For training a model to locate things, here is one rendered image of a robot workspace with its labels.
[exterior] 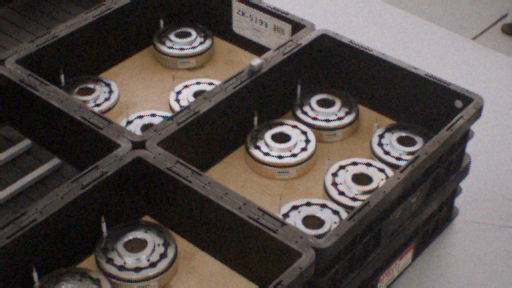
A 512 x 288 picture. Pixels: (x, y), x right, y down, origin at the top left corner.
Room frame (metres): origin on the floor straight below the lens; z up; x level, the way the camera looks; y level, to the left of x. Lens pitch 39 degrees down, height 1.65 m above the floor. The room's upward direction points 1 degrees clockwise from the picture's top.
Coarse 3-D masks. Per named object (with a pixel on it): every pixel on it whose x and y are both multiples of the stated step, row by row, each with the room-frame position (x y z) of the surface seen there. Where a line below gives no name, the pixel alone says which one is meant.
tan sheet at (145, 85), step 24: (216, 48) 1.28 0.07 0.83; (240, 48) 1.28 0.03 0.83; (120, 72) 1.20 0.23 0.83; (144, 72) 1.20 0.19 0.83; (168, 72) 1.20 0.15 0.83; (192, 72) 1.20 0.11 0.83; (216, 72) 1.21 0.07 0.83; (120, 96) 1.13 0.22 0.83; (144, 96) 1.13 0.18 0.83; (168, 96) 1.13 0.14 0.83; (120, 120) 1.07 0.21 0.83
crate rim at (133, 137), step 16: (128, 0) 1.27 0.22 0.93; (256, 0) 1.27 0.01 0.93; (96, 16) 1.21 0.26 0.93; (288, 16) 1.22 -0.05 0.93; (64, 32) 1.16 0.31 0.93; (304, 32) 1.17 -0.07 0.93; (32, 48) 1.12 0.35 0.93; (16, 64) 1.07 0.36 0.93; (32, 80) 1.03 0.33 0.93; (224, 80) 1.04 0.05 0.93; (64, 96) 0.99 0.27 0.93; (208, 96) 1.00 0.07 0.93; (96, 112) 0.96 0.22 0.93; (176, 112) 0.96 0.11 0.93; (112, 128) 0.92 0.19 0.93; (160, 128) 0.92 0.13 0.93; (144, 144) 0.90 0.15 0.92
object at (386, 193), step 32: (320, 32) 1.18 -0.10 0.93; (224, 96) 1.00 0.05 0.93; (480, 96) 1.01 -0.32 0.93; (448, 128) 0.94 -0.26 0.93; (416, 160) 0.87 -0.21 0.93; (224, 192) 0.80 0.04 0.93; (384, 192) 0.80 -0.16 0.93; (288, 224) 0.74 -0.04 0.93; (352, 224) 0.74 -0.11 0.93; (320, 256) 0.70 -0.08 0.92
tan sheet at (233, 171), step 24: (360, 120) 1.08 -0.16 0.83; (384, 120) 1.08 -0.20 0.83; (336, 144) 1.02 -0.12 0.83; (360, 144) 1.02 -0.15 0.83; (216, 168) 0.96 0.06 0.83; (240, 168) 0.96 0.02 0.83; (312, 168) 0.96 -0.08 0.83; (240, 192) 0.91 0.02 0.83; (264, 192) 0.91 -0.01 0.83; (288, 192) 0.91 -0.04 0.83; (312, 192) 0.91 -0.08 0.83
